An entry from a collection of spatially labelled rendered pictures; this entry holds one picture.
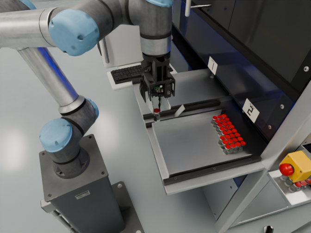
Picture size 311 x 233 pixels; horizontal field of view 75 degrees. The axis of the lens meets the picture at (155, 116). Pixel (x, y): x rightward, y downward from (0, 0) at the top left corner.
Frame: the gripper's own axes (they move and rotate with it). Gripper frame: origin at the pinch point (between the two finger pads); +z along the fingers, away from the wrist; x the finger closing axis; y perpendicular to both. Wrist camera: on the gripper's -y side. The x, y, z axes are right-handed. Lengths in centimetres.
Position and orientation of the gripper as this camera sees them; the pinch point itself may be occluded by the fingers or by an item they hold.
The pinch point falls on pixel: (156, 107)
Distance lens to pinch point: 66.3
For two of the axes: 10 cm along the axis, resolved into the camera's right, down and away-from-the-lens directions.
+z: 0.3, 7.5, 6.6
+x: 9.6, -2.1, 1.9
